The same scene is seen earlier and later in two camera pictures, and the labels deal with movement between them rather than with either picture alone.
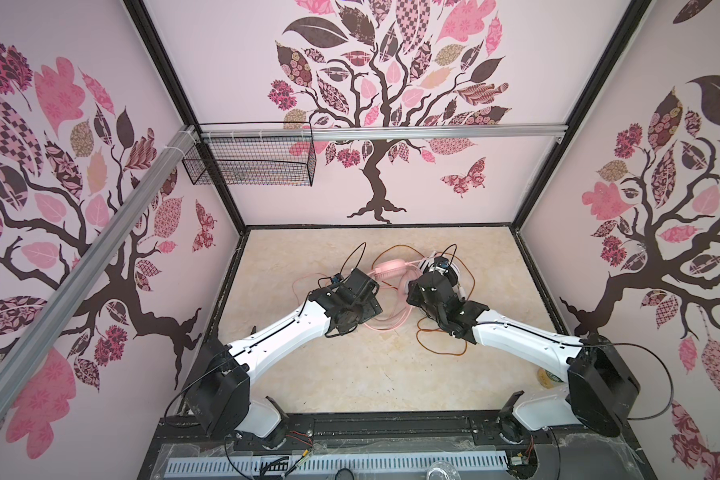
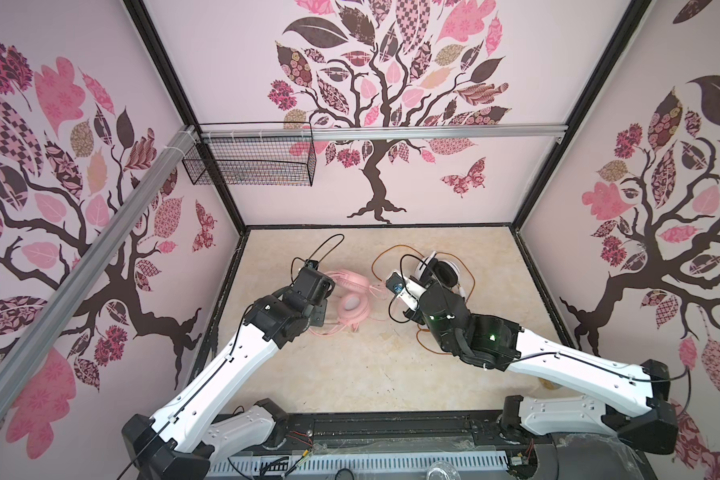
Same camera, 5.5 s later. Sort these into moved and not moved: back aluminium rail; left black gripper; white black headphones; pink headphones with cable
Moved: left black gripper; pink headphones with cable
Not moved: back aluminium rail; white black headphones
